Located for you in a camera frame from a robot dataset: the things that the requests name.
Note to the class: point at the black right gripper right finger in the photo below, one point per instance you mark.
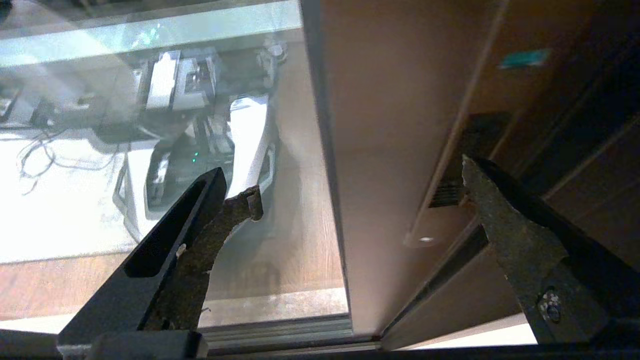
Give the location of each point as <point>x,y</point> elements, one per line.
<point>550,260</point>

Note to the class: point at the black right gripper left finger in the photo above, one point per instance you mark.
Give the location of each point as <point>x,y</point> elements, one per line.
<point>150,285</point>

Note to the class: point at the brown framed sliding glass door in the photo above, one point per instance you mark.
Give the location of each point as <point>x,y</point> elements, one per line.
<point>390,125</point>

